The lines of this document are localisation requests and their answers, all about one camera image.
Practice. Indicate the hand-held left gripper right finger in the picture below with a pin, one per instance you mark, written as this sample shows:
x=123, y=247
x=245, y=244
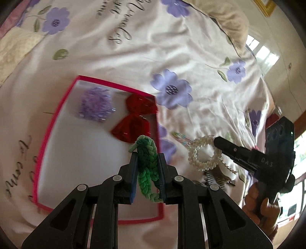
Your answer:
x=162, y=177

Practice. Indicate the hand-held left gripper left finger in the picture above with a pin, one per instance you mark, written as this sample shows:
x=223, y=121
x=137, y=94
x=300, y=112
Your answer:
x=133, y=177

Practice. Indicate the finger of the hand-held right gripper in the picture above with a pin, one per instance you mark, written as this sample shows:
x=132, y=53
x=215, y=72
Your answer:
x=229, y=148

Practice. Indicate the beige hair claw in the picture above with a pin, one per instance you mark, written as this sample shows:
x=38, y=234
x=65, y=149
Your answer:
x=212, y=178

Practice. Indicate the red cardboard box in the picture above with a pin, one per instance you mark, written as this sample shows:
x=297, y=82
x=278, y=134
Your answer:
x=83, y=155

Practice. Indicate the person's right hand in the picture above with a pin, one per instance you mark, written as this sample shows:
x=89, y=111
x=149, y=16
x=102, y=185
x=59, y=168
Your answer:
x=270, y=213

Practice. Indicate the pastel snap hair clip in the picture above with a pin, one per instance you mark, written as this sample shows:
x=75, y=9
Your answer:
x=183, y=138

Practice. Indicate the red velvet hair bow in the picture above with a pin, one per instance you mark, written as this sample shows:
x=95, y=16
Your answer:
x=133, y=127

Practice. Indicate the purple scrunchie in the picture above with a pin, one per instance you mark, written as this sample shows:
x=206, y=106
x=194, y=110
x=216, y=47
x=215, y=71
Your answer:
x=95, y=105

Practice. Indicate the floral printed bedsheet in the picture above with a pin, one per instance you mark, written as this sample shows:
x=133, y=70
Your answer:
x=191, y=47

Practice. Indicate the beige pillow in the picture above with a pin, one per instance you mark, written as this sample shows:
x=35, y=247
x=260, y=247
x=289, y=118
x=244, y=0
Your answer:
x=229, y=21

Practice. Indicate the cream knitted blanket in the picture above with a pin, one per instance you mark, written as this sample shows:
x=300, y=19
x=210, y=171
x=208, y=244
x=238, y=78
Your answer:
x=14, y=50

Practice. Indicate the pink quilt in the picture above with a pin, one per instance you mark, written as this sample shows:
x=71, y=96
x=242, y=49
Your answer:
x=14, y=21

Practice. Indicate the yellow picture frame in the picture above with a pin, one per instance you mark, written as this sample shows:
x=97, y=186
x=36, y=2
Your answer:
x=265, y=7

